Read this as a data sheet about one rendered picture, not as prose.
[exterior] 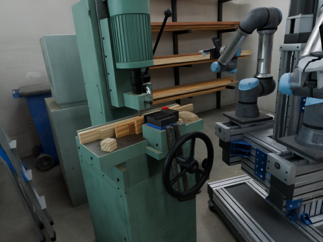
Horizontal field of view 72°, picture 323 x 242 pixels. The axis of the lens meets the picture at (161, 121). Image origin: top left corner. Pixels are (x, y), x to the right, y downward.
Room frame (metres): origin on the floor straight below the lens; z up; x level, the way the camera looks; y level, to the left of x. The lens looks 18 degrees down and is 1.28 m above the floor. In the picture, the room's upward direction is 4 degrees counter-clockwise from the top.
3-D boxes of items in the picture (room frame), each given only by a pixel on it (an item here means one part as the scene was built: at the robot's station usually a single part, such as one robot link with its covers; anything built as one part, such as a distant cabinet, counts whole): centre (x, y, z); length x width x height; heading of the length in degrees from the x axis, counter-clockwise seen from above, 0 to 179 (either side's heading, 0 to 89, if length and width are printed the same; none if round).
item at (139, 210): (1.17, 0.18, 0.36); 0.58 x 0.45 x 0.71; 38
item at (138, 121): (1.02, 0.06, 0.94); 0.16 x 0.02 x 0.08; 128
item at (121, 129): (1.02, 0.11, 0.93); 0.24 x 0.01 x 0.06; 128
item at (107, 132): (1.12, 0.04, 0.92); 0.60 x 0.02 x 0.04; 128
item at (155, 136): (0.92, -0.01, 0.92); 0.15 x 0.13 x 0.09; 128
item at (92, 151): (0.98, 0.05, 0.87); 0.61 x 0.30 x 0.06; 128
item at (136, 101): (1.09, 0.12, 1.03); 0.14 x 0.07 x 0.09; 38
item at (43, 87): (2.59, 1.32, 0.48); 0.64 x 0.54 x 0.97; 122
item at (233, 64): (1.68, -0.54, 1.11); 0.11 x 0.08 x 0.11; 119
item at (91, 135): (1.09, 0.12, 0.93); 0.60 x 0.02 x 0.05; 128
